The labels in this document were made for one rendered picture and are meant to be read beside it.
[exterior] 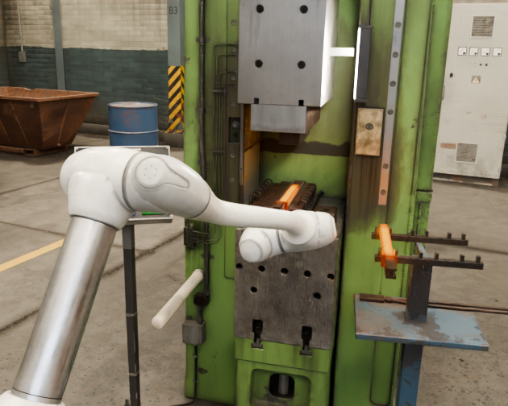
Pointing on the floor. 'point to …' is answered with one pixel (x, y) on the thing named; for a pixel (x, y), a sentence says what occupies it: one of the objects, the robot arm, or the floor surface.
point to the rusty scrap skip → (32, 118)
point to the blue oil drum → (133, 124)
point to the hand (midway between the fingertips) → (278, 209)
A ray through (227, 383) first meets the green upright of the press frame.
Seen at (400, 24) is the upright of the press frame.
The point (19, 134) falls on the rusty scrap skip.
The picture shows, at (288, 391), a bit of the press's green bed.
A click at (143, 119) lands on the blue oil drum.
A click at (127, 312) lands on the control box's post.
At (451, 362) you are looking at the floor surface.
